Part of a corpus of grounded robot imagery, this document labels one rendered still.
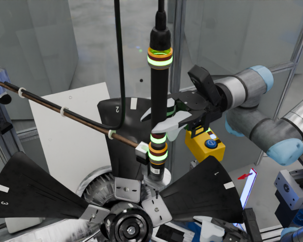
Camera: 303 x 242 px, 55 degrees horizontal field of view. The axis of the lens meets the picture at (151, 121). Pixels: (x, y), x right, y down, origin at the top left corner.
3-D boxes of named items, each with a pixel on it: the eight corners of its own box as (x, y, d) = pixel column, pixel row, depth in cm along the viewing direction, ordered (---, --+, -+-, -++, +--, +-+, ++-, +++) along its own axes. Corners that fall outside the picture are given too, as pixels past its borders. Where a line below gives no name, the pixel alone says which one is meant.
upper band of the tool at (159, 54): (143, 66, 52) (143, 52, 50) (155, 56, 54) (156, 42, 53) (164, 73, 50) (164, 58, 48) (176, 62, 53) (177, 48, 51)
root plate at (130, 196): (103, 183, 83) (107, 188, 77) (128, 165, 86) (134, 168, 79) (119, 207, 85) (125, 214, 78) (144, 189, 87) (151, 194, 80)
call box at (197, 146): (183, 145, 134) (185, 128, 127) (202, 139, 137) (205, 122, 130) (202, 170, 123) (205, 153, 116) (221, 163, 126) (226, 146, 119)
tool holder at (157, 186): (132, 179, 75) (130, 154, 68) (146, 162, 79) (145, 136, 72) (162, 195, 71) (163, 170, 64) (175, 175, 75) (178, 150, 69)
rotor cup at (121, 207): (87, 212, 84) (93, 228, 72) (128, 182, 88) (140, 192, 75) (115, 251, 86) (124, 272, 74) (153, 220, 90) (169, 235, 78)
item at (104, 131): (-1, 86, 91) (-3, 82, 90) (3, 84, 92) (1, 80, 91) (143, 153, 70) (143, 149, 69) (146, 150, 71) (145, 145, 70)
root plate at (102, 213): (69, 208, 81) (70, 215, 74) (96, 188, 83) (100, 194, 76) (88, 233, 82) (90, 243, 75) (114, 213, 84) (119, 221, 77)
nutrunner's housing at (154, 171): (146, 187, 76) (144, 12, 45) (154, 176, 78) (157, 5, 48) (159, 193, 74) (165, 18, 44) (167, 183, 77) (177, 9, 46)
